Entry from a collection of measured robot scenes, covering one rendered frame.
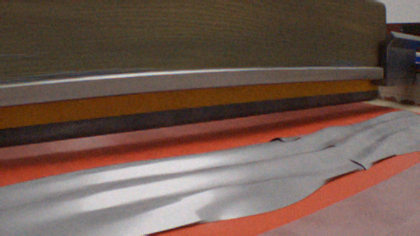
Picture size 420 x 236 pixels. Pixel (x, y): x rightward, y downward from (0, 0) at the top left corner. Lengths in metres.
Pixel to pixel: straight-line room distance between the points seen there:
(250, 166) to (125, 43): 0.10
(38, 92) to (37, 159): 0.04
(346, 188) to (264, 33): 0.14
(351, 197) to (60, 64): 0.15
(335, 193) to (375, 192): 0.02
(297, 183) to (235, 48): 0.12
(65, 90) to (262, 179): 0.10
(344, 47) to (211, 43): 0.14
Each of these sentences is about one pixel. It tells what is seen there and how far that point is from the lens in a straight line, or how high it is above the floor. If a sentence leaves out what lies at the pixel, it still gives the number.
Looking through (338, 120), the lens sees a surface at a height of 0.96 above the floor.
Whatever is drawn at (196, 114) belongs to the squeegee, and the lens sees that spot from 0.26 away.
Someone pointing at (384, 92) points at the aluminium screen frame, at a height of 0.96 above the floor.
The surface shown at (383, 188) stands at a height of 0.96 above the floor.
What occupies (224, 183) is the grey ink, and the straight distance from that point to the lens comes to 0.16.
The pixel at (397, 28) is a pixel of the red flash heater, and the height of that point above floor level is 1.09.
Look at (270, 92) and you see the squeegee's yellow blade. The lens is 0.30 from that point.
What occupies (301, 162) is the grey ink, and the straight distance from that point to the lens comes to 0.18.
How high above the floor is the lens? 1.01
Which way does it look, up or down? 10 degrees down
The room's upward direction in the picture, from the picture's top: straight up
